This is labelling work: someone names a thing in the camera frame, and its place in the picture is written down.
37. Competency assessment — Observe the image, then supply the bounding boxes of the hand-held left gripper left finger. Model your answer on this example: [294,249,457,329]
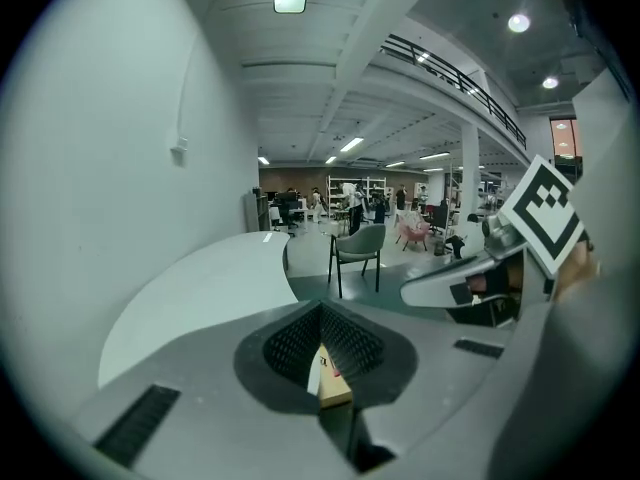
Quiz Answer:
[74,298,351,480]

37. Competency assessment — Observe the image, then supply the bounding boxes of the white wall junction box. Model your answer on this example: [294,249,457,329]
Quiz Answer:
[169,136,190,169]

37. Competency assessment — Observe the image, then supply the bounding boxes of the pink armchair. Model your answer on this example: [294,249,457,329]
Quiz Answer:
[394,211,432,253]

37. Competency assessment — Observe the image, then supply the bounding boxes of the black office chair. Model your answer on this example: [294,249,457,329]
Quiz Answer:
[274,192,300,238]

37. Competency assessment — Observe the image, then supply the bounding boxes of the large wooden drawer fluted front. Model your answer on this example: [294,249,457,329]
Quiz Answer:
[306,342,355,410]

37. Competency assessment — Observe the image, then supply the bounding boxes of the grey chair black legs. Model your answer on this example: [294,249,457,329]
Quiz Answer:
[327,223,388,300]

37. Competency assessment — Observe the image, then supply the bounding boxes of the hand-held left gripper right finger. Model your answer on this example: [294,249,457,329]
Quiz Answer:
[320,298,516,472]

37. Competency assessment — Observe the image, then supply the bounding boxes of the white wall conduit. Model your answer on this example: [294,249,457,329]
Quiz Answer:
[175,32,201,142]

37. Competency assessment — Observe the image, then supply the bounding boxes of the white shelving unit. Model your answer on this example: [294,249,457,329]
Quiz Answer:
[326,174,390,219]

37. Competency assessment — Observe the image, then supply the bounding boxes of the person's right hand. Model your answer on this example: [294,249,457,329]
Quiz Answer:
[553,240,603,303]

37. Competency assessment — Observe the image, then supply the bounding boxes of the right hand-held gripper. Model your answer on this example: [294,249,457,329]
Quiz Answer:
[399,154,587,330]

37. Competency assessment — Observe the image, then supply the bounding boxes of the black mezzanine railing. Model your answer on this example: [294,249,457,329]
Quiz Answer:
[381,33,528,151]

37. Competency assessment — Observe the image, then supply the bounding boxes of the white office desk with monitors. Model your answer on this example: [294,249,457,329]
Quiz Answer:
[266,190,315,230]

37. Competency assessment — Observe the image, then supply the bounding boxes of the grey open cabinet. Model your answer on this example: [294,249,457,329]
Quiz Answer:
[243,187,272,235]

